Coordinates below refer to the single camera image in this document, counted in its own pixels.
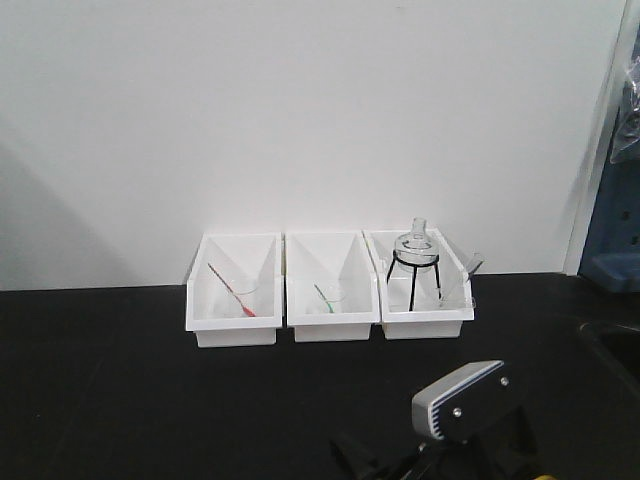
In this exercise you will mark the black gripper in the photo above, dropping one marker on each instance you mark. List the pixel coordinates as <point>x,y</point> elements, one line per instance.
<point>506,449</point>

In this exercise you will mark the black lab sink basin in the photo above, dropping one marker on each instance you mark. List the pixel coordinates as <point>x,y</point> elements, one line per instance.
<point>616,345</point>

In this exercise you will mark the white right storage bin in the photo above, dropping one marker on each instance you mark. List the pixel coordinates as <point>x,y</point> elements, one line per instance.
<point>427,320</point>

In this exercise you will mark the white storage bin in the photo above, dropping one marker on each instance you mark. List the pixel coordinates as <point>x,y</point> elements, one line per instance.
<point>330,257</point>
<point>253,256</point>
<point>427,320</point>

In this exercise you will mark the clear beaker in right bin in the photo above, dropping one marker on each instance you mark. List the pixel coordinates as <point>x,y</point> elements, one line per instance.
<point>459,295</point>

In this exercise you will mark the clear beaker in bin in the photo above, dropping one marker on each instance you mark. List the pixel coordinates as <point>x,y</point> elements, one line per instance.
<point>247,290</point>
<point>459,295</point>
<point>334,292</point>

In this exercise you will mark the grey pegboard drying rack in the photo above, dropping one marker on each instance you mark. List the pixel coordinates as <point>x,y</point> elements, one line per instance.
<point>610,256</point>

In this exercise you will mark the clear glass flask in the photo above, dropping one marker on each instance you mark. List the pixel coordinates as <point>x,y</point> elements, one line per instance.
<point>416,248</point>

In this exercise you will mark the green tipped pipette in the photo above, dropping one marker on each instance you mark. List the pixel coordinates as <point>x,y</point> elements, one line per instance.
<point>324,299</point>

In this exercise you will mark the clear beaker in middle bin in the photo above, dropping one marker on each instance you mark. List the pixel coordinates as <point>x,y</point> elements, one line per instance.
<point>334,292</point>

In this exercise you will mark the white middle storage bin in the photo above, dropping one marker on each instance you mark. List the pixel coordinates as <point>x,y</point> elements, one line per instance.
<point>330,257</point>

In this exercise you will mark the red tipped pipette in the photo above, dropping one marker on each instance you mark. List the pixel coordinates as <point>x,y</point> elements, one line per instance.
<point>245,309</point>

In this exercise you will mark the clear beaker in left bin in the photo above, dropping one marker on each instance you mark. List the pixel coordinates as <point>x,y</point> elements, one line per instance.
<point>247,290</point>

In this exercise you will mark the white left storage bin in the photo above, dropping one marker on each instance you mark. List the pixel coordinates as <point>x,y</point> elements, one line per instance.
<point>253,256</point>

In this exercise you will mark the plastic bag of black items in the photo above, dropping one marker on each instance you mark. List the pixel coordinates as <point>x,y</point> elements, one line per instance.
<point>626,136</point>

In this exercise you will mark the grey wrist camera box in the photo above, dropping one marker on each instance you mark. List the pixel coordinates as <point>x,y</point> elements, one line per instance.
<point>467,400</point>

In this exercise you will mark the black wire tripod stand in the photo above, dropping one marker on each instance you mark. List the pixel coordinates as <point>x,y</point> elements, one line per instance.
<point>415,267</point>

